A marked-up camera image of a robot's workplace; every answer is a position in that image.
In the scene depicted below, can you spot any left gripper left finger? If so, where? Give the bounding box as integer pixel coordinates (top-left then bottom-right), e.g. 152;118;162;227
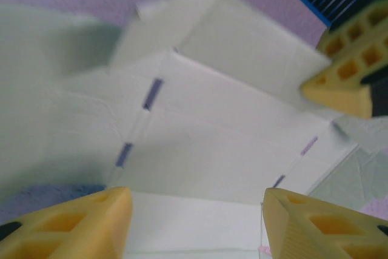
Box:
0;186;133;259

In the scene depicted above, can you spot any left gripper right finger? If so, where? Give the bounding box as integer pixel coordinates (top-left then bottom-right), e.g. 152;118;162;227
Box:
261;187;388;259

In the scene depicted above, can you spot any green paper box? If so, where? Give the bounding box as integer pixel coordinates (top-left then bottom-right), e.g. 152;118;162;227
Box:
0;0;388;259

